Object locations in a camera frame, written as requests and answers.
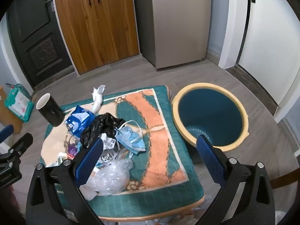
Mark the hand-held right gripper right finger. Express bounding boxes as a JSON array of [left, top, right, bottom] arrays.
[[196, 135, 276, 225]]

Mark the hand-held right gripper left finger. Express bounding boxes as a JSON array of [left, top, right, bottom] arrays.
[[26, 137, 104, 225]]

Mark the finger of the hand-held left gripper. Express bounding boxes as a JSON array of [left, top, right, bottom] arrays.
[[0, 124, 14, 143], [9, 133, 33, 156]]

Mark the white barcode label paper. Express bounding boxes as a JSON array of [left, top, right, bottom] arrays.
[[95, 133, 123, 170]]

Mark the purple bottle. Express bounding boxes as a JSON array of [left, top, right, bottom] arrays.
[[67, 143, 81, 158]]

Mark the clear plastic bag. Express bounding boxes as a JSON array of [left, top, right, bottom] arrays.
[[81, 154, 134, 201]]

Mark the black plastic bag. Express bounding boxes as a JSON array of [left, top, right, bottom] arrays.
[[80, 113, 126, 149]]

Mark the blue snack packet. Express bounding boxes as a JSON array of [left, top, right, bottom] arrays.
[[65, 105, 97, 138]]

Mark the blue bin with yellow rim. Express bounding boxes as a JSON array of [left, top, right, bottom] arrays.
[[172, 82, 249, 165]]

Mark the blue face mask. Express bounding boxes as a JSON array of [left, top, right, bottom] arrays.
[[114, 120, 151, 155]]

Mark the white tissue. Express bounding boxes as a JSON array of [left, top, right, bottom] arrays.
[[91, 84, 106, 116]]

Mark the brown cardboard box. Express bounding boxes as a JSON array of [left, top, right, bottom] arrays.
[[0, 87, 23, 134]]

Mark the green wet wipes pack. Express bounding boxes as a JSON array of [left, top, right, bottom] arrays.
[[5, 83, 35, 122]]

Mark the black mug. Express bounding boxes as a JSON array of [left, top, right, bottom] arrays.
[[36, 93, 66, 127]]

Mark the printed green orange blanket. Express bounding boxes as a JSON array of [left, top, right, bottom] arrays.
[[40, 85, 205, 219]]

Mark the dark entrance door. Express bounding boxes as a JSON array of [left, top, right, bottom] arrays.
[[6, 0, 73, 91]]

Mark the white door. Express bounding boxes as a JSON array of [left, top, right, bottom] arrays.
[[238, 0, 300, 106]]

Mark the wooden cabinet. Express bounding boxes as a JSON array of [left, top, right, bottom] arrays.
[[53, 0, 141, 80]]

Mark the beige refrigerator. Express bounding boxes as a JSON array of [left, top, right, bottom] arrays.
[[132, 0, 213, 70]]

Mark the white door frame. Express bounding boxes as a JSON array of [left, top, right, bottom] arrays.
[[218, 0, 249, 70]]

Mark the silver door lock handle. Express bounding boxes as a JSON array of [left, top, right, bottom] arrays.
[[43, 0, 56, 12]]

